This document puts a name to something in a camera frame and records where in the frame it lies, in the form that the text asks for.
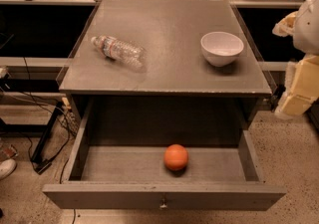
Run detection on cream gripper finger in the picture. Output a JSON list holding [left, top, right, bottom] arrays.
[[275, 54, 319, 119], [272, 11, 297, 37]]

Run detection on orange fruit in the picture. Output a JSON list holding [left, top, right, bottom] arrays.
[[163, 144, 188, 171]]

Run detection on grey top drawer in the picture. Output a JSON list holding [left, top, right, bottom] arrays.
[[43, 97, 286, 210]]

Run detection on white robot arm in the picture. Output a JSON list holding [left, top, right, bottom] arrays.
[[272, 0, 319, 119]]

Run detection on grey cabinet with counter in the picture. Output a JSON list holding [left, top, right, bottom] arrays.
[[55, 0, 278, 131]]

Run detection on small metal drawer knob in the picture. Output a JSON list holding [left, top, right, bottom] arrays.
[[159, 195, 167, 210]]

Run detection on white ceramic bowl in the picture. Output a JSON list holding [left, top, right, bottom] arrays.
[[200, 32, 244, 67]]

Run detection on clear plastic water bottle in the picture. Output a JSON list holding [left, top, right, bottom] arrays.
[[91, 35, 146, 70]]

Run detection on black metal stand leg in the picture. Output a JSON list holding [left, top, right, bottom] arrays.
[[31, 102, 63, 175]]

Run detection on white shoe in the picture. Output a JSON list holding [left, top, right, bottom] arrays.
[[0, 159, 17, 180]]

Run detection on black floor cables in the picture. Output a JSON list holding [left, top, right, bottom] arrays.
[[0, 56, 81, 224]]

